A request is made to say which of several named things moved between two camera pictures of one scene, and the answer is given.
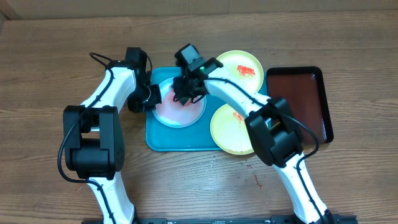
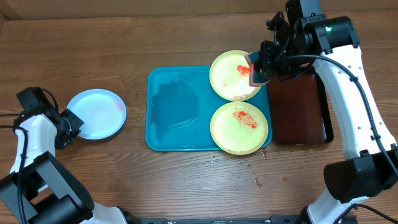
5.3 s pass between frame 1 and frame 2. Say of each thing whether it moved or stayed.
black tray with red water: stayed
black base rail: stayed
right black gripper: moved
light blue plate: moved
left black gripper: moved
